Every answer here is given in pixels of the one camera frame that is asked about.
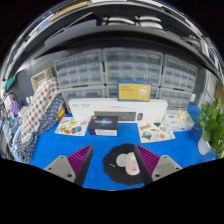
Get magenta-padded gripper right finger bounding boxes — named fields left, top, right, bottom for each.
left=133, top=143, right=184, bottom=186

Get teal object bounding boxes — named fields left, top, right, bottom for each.
left=4, top=75, right=17, bottom=91

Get navy dotted fabric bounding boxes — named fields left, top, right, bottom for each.
left=14, top=93, right=66, bottom=164

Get white keyboard retail box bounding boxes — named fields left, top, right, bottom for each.
left=67, top=97, right=169, bottom=124

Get white and blue glove box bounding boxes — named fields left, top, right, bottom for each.
left=161, top=109, right=195, bottom=133

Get white plant pot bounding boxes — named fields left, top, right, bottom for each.
left=197, top=134, right=214, bottom=156

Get green leafy plant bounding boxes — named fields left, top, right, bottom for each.
left=194, top=98, right=224, bottom=159

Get purple object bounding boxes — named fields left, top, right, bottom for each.
left=9, top=99, right=20, bottom=118

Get white woven basket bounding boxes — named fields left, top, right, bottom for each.
left=30, top=67, right=54, bottom=94

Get white dotted fabric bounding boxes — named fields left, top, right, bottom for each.
left=20, top=77, right=61, bottom=143

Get dark metal shelf unit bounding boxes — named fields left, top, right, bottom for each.
left=6, top=0, right=224, bottom=88

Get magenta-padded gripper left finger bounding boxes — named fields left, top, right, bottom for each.
left=43, top=143, right=95, bottom=187

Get black cartoon-eyed mouse pad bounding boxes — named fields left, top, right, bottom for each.
left=102, top=143, right=146, bottom=187

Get cream disposable gloves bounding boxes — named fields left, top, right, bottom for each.
left=176, top=110, right=189, bottom=124

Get pink computer mouse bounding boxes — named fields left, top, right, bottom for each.
left=124, top=151, right=141, bottom=175

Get yellow and blue box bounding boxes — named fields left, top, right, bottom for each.
left=117, top=79, right=153, bottom=103

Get small black box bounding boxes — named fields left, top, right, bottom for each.
left=87, top=114, right=119, bottom=137

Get cartoon sticker sheet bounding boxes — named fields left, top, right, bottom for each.
left=54, top=115, right=89, bottom=137
left=137, top=121, right=177, bottom=144

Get small orange object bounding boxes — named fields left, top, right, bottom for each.
left=57, top=107, right=67, bottom=120

